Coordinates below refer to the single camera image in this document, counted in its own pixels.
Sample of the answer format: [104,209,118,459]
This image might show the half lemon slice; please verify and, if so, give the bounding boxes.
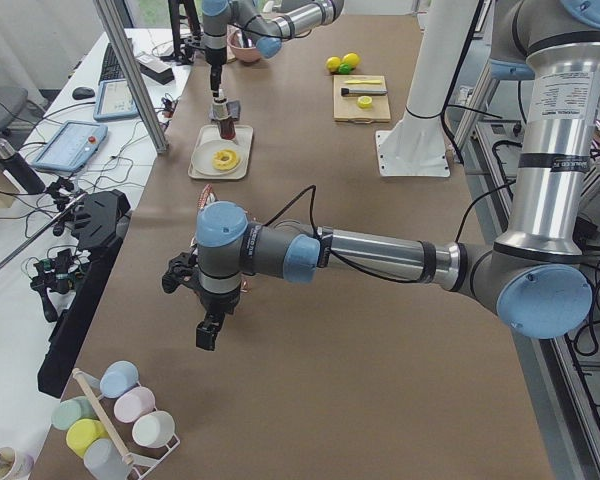
[356,95,373,109]

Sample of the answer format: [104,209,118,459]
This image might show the pink bowl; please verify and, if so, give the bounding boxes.
[227,29,262,63]

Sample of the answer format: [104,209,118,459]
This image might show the pale green cup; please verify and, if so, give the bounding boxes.
[51,396,98,431]

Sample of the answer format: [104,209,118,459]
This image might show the yellow lemon far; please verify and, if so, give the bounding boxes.
[342,52,361,69]

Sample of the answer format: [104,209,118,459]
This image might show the wooden cutting board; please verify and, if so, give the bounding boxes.
[333,74,391,123]

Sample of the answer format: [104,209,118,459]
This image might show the lilac pink cup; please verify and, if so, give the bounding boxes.
[114,386,155,423]

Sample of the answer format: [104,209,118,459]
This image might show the metal muddler rod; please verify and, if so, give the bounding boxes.
[340,87,387,97]

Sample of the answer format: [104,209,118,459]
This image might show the glazed donut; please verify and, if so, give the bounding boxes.
[212,149,241,172]

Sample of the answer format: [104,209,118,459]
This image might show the white wire cup rack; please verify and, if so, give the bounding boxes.
[71,368,181,479]

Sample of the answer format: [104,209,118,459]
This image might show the yellow cup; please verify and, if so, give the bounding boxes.
[65,419,109,458]

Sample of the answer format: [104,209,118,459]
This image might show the white round plate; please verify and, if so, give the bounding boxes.
[191,140,247,176]

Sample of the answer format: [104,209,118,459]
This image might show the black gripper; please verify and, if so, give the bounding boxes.
[195,289,241,351]
[210,64,223,98]

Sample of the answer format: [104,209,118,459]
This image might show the copper wire bottle rack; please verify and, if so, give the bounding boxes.
[197,184,250,293]

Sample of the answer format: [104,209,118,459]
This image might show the aluminium frame post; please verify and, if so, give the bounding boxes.
[93,0,168,154]

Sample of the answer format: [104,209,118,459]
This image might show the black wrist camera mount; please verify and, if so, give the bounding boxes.
[161,252,198,294]

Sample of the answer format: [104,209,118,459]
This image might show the green lime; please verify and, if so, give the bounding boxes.
[337,63,353,75]

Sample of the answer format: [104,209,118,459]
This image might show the black thermos bottle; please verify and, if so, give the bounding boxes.
[0,138,46,195]

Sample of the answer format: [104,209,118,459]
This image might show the yellow lemon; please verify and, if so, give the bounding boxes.
[325,56,342,73]
[342,52,361,69]

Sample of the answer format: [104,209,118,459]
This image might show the grey folded cloth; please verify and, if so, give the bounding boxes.
[209,100,241,122]

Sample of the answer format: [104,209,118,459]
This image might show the grey blue cup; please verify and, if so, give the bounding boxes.
[83,439,131,480]

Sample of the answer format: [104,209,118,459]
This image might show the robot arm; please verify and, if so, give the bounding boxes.
[190,1,600,351]
[202,0,344,98]

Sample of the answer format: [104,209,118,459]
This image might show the tea bottle dark liquid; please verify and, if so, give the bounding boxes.
[212,89,236,141]

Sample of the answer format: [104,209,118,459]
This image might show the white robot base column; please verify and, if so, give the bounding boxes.
[376,1,481,177]

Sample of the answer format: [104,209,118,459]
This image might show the yellow lemon near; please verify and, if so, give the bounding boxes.
[325,56,342,73]

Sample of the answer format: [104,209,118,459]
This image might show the yellow plastic knife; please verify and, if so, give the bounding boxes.
[344,79,383,85]

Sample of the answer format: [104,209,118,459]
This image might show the cream serving tray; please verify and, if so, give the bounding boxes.
[188,124,253,180]

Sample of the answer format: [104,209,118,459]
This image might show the light blue cup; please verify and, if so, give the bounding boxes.
[100,360,139,399]

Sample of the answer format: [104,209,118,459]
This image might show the white cup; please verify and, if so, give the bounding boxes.
[132,410,175,448]

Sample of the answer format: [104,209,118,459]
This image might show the blue teach pendant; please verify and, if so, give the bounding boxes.
[31,121,108,174]
[93,79,139,122]

